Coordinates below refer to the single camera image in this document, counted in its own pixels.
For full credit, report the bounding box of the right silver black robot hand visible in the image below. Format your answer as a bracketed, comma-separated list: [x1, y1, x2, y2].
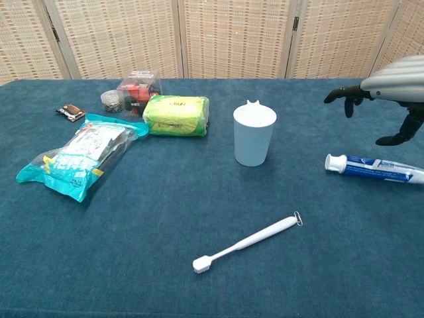
[323, 54, 424, 147]

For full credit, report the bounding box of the blue white toothpaste tube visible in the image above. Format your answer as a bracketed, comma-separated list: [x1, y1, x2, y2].
[324, 153, 424, 186]

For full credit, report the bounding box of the white toothbrush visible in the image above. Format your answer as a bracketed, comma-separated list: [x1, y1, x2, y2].
[192, 217, 297, 274]

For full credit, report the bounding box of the white plastic cup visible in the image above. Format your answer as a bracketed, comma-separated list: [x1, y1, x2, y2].
[233, 99, 278, 167]

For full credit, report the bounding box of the woven folding screen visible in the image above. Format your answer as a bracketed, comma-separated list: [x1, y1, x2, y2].
[0, 0, 424, 87]

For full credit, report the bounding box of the green tissue pack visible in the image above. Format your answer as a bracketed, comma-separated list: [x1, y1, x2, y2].
[142, 95, 211, 138]

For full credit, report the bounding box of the clear box with red contents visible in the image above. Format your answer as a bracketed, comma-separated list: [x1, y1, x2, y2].
[116, 70, 164, 118]

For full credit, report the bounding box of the blue table cloth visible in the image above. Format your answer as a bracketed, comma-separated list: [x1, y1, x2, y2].
[0, 78, 424, 318]

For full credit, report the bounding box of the small brown snack packet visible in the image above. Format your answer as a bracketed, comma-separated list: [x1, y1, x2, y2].
[54, 103, 87, 123]

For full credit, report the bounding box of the teal clear snack bag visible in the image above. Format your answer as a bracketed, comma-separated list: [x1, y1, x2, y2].
[15, 113, 150, 203]

